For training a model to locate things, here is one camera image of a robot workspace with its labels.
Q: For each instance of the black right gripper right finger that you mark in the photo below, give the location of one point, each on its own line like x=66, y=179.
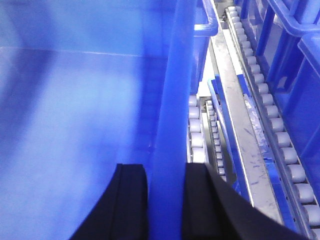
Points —
x=212, y=210

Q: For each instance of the blue bin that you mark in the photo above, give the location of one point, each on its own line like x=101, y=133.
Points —
x=86, y=85
x=285, y=37

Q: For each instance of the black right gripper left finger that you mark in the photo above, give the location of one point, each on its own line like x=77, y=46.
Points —
x=121, y=212

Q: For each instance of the steel divider rail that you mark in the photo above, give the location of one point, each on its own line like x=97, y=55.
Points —
x=250, y=168

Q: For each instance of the white roller conveyor track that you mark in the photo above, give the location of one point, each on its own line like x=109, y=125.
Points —
x=298, y=190

